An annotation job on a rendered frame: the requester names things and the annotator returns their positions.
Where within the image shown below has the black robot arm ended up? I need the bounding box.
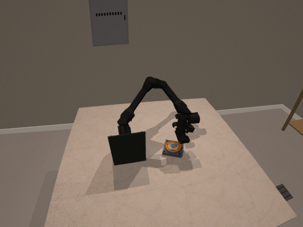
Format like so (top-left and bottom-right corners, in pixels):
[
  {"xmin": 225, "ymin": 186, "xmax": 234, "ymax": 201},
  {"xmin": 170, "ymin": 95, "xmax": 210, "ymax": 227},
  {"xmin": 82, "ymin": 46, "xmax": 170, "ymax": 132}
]
[{"xmin": 117, "ymin": 77, "xmax": 200, "ymax": 135}]

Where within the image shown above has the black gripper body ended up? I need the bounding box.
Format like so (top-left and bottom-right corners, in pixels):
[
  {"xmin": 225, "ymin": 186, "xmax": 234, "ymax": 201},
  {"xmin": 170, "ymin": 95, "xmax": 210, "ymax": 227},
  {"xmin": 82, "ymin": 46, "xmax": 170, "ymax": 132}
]
[{"xmin": 172, "ymin": 122, "xmax": 190, "ymax": 144}]

